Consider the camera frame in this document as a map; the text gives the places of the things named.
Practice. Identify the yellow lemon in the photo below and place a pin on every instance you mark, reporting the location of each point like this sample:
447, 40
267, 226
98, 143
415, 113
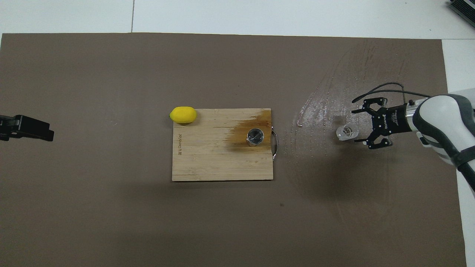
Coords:
183, 115

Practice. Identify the brown table mat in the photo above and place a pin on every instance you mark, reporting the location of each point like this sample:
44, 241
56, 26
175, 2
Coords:
185, 222

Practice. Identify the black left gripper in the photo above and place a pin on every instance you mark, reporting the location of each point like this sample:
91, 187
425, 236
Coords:
6, 128

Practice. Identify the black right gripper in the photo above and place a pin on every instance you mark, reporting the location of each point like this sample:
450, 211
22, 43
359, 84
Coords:
393, 119

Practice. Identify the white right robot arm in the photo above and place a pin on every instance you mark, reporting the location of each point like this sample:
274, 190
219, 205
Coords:
445, 122

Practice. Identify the clear plastic cup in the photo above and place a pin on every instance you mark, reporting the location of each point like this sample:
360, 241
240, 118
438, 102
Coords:
347, 132

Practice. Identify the steel double-cone jigger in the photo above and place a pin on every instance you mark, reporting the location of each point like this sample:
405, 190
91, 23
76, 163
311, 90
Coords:
255, 136

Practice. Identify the grey ridged device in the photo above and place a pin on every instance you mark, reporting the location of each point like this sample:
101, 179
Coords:
464, 9

